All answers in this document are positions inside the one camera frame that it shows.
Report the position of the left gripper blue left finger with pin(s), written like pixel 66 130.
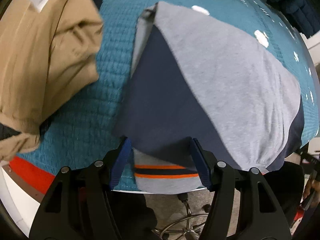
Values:
pixel 76 205

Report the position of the chrome swivel chair base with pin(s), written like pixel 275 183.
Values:
pixel 183 228

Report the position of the tan folded garment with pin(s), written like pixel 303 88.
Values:
pixel 48 50

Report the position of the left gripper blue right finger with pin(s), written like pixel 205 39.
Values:
pixel 260 215

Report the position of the grey navy baseball jacket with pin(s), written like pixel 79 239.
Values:
pixel 194 76

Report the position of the teal quilted bedspread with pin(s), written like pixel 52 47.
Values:
pixel 80 132

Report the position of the navy yellow puffer jacket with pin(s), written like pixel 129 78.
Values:
pixel 301 14

